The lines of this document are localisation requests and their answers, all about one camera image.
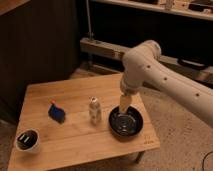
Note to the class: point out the long wooden beam shelf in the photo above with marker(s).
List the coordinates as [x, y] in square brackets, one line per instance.
[116, 52]

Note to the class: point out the clear plastic bottle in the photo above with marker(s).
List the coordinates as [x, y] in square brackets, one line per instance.
[95, 110]

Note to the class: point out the black bowl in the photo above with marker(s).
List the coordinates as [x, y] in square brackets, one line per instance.
[125, 125]

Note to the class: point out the wooden table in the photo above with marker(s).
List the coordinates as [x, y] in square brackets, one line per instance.
[77, 140]

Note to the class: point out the upper wooden shelf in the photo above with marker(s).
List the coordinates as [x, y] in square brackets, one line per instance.
[156, 8]

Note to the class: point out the black handle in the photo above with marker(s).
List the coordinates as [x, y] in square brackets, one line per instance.
[191, 65]

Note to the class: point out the blue sponge block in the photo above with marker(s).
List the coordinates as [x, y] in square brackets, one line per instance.
[56, 113]

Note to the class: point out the white cup with dark contents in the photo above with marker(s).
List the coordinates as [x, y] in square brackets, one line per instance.
[28, 141]

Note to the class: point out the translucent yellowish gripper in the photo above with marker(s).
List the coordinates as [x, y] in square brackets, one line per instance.
[125, 102]

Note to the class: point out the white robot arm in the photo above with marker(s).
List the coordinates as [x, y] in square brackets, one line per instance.
[141, 65]

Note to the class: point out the metal pole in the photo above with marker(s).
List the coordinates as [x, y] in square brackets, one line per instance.
[90, 33]

